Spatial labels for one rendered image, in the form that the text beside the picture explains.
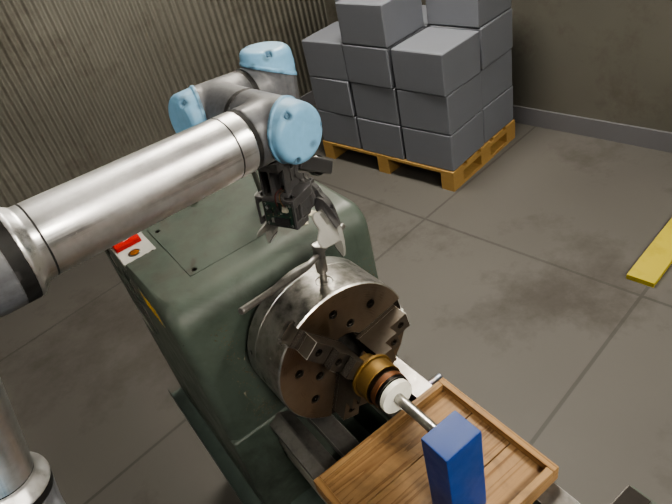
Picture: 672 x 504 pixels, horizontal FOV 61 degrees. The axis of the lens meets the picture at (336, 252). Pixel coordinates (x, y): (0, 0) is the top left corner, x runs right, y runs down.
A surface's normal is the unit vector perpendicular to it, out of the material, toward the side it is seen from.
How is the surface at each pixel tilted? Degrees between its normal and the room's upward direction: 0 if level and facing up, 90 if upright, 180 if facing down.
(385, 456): 0
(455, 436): 0
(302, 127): 90
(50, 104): 90
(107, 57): 90
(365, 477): 0
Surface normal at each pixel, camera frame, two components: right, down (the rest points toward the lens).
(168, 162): 0.41, -0.32
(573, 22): -0.69, 0.54
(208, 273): -0.19, -0.77
